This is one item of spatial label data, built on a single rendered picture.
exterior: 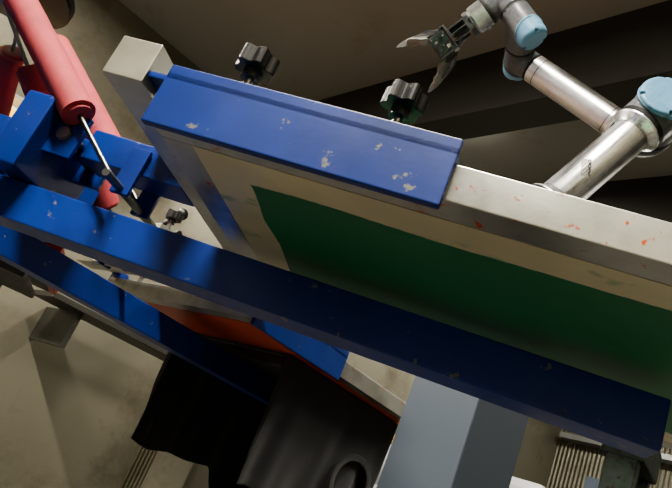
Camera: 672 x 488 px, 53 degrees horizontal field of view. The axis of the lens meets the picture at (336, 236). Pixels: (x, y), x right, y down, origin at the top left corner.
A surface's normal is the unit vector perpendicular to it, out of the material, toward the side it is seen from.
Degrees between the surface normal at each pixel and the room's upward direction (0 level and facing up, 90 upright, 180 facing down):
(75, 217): 90
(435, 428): 90
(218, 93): 90
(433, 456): 90
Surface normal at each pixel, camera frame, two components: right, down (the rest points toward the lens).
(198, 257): -0.12, -0.42
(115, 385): 0.65, -0.03
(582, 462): -0.66, -0.51
